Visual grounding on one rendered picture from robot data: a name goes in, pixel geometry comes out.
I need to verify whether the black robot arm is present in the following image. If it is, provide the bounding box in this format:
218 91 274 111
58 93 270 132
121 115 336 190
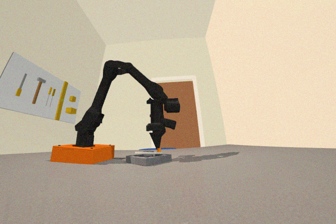
72 60 180 148

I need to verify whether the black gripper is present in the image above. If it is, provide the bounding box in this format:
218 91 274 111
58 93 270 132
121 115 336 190
146 112 166 149

